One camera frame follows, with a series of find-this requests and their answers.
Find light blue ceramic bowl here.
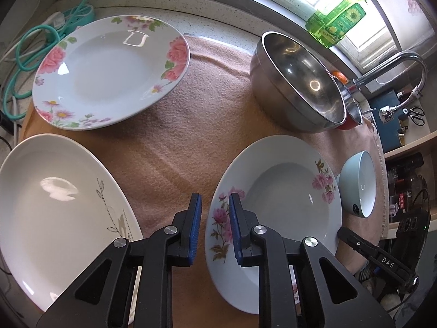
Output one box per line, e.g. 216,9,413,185
336,150,376,218

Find white plate pink flowers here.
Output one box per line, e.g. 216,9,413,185
204,135,341,314

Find large white plate gold leaves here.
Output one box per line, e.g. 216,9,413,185
1,134,143,327

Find small red steel bowl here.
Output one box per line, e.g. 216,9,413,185
333,76,364,130

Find plate with pink roses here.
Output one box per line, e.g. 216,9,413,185
33,15,190,131

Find chrome kitchen faucet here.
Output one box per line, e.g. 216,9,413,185
346,50,428,124

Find black scissors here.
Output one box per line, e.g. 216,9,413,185
402,107,425,127

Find pink towel mat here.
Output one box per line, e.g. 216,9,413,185
19,36,388,327

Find large stainless steel bowl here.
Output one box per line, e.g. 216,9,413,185
250,31,347,133

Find green dish soap bottle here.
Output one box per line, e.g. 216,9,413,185
305,0,368,48

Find teal round power strip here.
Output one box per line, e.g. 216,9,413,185
45,4,96,35

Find teal power cable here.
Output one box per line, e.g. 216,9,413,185
2,0,109,122

